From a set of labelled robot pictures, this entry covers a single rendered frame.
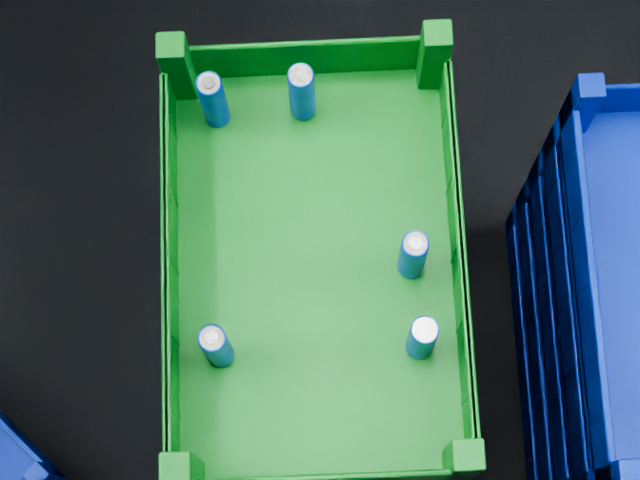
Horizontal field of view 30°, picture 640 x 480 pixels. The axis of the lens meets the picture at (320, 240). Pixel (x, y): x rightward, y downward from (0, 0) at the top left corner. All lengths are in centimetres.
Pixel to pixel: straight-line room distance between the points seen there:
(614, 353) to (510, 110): 46
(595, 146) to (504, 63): 39
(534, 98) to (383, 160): 49
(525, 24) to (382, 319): 60
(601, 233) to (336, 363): 25
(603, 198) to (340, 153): 22
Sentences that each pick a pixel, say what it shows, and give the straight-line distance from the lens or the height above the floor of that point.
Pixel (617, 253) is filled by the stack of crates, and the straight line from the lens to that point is 95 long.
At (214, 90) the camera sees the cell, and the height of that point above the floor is 47.
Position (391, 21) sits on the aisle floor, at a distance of 135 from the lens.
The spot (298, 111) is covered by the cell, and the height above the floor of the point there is 42.
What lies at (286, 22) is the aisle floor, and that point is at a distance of 135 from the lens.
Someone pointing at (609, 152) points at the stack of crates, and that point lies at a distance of 97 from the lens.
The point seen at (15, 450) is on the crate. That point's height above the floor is 0.
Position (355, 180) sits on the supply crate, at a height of 40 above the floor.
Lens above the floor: 122
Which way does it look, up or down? 75 degrees down
